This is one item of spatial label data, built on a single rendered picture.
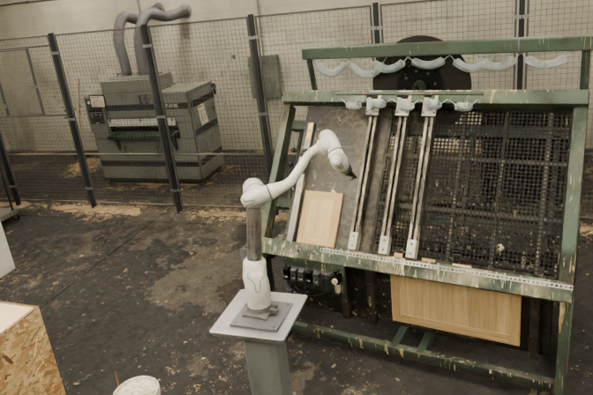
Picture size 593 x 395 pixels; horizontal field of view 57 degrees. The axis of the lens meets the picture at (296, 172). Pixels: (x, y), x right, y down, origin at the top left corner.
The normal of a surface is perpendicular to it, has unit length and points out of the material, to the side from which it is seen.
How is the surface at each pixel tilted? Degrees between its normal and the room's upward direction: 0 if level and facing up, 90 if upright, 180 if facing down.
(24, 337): 90
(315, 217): 55
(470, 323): 90
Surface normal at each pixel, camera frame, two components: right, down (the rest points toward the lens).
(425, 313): -0.47, 0.34
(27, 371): 0.94, 0.02
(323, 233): -0.44, -0.26
